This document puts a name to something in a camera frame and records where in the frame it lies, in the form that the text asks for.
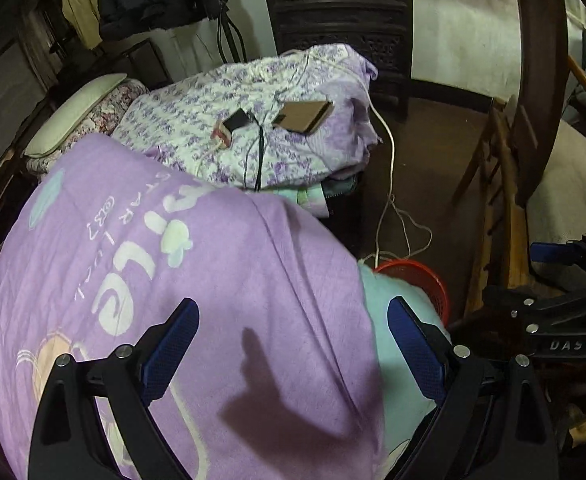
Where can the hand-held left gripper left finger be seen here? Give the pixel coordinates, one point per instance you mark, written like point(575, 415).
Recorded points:
point(170, 350)

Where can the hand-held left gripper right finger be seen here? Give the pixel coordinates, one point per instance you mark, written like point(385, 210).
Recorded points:
point(415, 355)

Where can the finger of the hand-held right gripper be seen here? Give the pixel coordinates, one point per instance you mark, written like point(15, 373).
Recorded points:
point(548, 320)
point(550, 252)

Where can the red plastic basket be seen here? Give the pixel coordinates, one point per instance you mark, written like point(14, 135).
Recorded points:
point(435, 290)

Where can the beige cushion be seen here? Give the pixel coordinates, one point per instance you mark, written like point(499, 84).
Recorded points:
point(568, 185)

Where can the light blue blanket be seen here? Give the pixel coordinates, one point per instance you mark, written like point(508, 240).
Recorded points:
point(403, 284)

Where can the light wooden chair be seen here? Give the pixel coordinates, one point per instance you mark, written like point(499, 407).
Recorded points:
point(498, 185)

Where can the purple printed blanket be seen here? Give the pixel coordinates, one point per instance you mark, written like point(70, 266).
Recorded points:
point(223, 270)

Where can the folded green cloth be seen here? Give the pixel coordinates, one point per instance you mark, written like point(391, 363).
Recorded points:
point(323, 195)

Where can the purple floral bed sheet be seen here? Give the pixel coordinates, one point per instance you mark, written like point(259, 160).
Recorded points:
point(183, 120)

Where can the black charger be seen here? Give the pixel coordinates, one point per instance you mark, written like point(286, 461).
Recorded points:
point(235, 121)

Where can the white pillow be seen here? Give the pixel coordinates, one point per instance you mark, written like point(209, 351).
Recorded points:
point(73, 115)

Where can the folded floral quilt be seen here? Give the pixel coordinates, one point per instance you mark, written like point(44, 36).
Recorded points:
point(123, 97)

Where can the brown cardboard box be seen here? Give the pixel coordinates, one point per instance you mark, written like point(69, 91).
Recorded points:
point(305, 116)

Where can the black metal headboard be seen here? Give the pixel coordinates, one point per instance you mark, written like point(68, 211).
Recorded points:
point(148, 57)

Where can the dark carved wooden cabinet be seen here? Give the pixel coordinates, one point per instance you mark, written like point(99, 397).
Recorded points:
point(343, 30)

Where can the beige coat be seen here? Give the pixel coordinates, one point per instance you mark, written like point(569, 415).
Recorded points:
point(80, 0)

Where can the dark curved wooden frame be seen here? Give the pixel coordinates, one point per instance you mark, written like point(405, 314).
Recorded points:
point(540, 85)

